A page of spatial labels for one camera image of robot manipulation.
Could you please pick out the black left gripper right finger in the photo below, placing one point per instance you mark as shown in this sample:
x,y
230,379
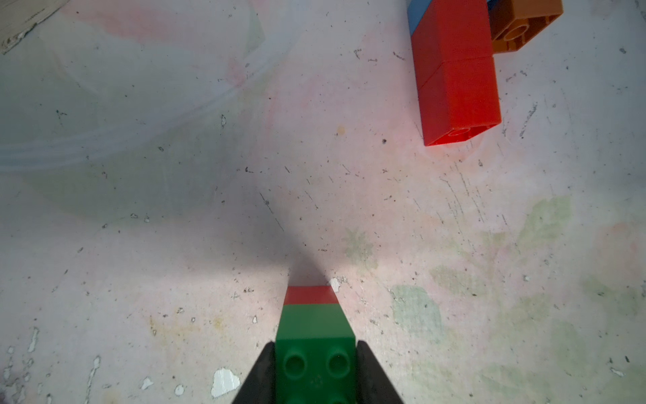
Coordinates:
x,y
373,385

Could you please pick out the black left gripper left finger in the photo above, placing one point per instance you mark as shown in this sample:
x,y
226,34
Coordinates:
x,y
259,386

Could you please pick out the green lego brick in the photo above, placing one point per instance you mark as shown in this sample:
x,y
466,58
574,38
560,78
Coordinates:
x,y
315,351

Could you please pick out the red base lego brick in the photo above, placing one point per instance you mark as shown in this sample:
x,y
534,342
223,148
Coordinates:
x,y
460,101

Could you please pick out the light blue long lego brick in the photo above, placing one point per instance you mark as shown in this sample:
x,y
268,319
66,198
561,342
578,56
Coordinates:
x,y
415,12

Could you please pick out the orange lego brick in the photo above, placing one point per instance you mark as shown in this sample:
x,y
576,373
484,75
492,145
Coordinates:
x,y
515,22

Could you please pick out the blue Treehouse paperback book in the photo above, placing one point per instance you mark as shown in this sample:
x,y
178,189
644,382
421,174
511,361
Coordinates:
x,y
19,17

